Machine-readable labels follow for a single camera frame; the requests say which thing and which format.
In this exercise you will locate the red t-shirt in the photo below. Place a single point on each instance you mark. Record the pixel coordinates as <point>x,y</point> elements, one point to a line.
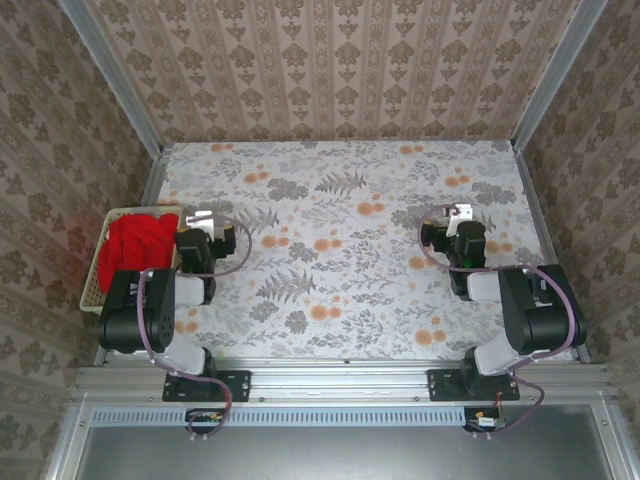
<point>135,245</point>

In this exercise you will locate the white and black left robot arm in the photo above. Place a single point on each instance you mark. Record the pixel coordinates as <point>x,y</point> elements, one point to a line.
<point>130,320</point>

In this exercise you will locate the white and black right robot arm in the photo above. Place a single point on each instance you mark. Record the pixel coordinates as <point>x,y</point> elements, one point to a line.
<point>540,320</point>

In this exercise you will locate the floral table cover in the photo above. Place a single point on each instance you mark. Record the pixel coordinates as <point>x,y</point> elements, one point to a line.
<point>475,165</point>

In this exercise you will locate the pale green perforated plastic basket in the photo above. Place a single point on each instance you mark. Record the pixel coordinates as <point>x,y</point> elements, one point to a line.
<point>92,295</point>

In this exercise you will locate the small black connector box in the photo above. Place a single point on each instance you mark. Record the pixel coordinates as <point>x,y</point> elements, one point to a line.
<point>205,417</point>
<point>485,420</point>

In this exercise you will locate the grey metal sheet panel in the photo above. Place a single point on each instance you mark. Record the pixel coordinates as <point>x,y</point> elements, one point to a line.
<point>350,455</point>

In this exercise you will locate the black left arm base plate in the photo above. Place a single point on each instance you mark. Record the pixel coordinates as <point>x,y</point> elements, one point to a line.
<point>240,385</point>

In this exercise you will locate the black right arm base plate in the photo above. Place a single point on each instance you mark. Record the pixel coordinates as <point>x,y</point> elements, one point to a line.
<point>440,385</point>

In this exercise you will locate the aluminium mounting rail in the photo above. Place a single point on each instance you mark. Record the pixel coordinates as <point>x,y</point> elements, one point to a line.
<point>350,380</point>

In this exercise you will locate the aluminium frame post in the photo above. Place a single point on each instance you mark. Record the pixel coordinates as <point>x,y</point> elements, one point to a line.
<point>555,75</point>
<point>115,75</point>

